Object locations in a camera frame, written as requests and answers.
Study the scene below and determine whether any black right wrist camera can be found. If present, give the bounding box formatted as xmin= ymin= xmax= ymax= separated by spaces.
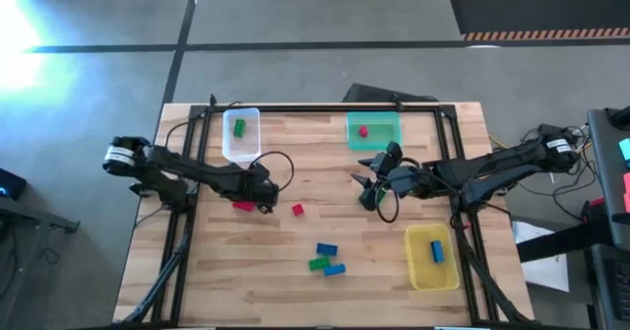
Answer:
xmin=385 ymin=141 xmax=405 ymax=163

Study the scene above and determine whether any cyan sticky note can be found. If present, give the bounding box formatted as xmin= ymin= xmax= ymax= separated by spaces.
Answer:
xmin=617 ymin=137 xmax=630 ymax=169

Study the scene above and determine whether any black keyboard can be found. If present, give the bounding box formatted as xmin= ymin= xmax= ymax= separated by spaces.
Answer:
xmin=602 ymin=258 xmax=630 ymax=324

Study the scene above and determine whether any black desk leg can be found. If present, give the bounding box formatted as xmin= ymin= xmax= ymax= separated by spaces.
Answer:
xmin=516 ymin=220 xmax=599 ymax=264

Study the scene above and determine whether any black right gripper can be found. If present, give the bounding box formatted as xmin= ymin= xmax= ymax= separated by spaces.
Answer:
xmin=349 ymin=154 xmax=437 ymax=213

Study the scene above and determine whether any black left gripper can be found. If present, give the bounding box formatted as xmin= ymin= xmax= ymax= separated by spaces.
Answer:
xmin=234 ymin=164 xmax=281 ymax=216

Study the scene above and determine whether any white paper sheet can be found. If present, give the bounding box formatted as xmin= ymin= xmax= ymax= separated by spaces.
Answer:
xmin=510 ymin=220 xmax=571 ymax=294

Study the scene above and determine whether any black hazard-striped floor mat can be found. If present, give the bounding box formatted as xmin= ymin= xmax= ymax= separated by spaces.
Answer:
xmin=449 ymin=0 xmax=630 ymax=42

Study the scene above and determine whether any black flat panel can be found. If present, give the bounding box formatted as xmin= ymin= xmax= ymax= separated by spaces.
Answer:
xmin=342 ymin=82 xmax=440 ymax=104

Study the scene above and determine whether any teal plastic bin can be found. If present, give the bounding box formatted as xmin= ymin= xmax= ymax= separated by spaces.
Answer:
xmin=346 ymin=110 xmax=403 ymax=153

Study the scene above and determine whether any black aluminium rig frame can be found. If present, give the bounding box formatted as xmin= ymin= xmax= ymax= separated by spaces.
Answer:
xmin=112 ymin=100 xmax=531 ymax=329

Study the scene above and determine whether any yellow plastic bin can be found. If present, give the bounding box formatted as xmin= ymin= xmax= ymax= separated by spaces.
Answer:
xmin=404 ymin=223 xmax=462 ymax=292

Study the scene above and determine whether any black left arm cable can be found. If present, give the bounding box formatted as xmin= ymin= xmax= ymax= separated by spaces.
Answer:
xmin=248 ymin=150 xmax=296 ymax=194

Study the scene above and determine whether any black device with light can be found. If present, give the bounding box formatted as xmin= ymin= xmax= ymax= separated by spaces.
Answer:
xmin=0 ymin=166 xmax=29 ymax=201

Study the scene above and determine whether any clear plastic bin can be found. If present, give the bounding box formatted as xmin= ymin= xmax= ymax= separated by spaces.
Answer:
xmin=221 ymin=106 xmax=262 ymax=164

